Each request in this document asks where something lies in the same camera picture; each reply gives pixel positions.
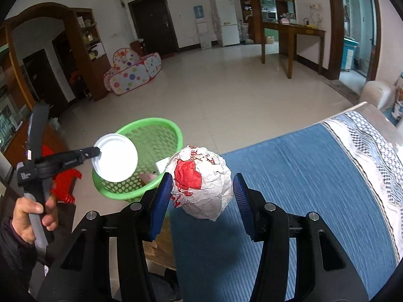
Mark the wooden kitchen shelf frame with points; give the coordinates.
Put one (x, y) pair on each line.
(252, 12)

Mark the light blue cabinet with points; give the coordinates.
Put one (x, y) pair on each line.
(349, 53)

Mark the red plastic stool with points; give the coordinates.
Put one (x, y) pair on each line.
(64, 182)

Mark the white refrigerator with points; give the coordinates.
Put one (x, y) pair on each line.
(226, 22)

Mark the dark wooden table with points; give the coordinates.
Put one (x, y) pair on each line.
(292, 30)

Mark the microwave oven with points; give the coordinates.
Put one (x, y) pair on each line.
(269, 15)

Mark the wooden door frame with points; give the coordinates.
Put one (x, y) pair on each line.
(335, 28)

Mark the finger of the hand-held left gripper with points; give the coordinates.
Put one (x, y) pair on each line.
(72, 159)

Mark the dark wooden door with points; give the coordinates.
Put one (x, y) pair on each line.
(154, 25)

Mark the wooden display shelf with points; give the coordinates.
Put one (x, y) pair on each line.
(89, 53)

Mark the blue water bottle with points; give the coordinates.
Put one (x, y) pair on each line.
(198, 11)

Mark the person's left hand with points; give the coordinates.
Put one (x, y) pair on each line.
(23, 212)

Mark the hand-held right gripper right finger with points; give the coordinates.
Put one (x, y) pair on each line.
(242, 204)

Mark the white red paper ball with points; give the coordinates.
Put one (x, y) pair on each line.
(204, 192)

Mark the white water dispenser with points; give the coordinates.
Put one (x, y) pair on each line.
(204, 34)

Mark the grey door mat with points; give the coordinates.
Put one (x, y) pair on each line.
(341, 91)

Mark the white armchair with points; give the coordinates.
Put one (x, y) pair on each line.
(376, 96)

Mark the polka dot play tent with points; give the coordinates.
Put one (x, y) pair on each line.
(132, 75)

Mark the white round plastic lid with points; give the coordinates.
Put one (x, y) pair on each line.
(115, 159)

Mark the person's left forearm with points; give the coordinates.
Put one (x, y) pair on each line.
(14, 258)

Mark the blue mat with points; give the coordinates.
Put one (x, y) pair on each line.
(299, 179)

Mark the white paper scrap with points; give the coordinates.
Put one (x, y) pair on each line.
(163, 165)

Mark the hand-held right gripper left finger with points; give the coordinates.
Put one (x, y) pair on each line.
(160, 207)

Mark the pink wrapper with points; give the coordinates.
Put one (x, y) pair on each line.
(147, 177)

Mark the green plastic mesh basket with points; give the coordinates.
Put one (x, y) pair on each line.
(151, 146)

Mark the white blue patterned cloth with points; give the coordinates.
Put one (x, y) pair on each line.
(371, 157)

